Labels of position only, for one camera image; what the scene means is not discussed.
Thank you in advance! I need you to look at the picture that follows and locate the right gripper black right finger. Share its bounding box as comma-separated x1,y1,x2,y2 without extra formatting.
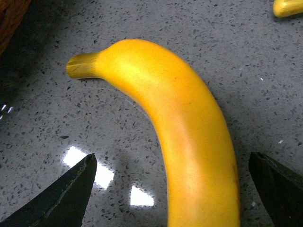
249,152,303,227

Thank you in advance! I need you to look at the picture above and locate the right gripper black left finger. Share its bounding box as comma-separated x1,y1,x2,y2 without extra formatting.
0,153,97,227

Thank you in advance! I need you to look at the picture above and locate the yellow banana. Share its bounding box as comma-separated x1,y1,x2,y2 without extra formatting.
273,0,303,17
66,39,241,227

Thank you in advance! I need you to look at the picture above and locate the light brown wicker apple basket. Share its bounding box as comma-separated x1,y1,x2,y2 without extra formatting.
0,0,31,55

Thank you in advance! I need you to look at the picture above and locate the yellow banana behind basket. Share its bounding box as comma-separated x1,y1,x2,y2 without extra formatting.
273,0,303,17

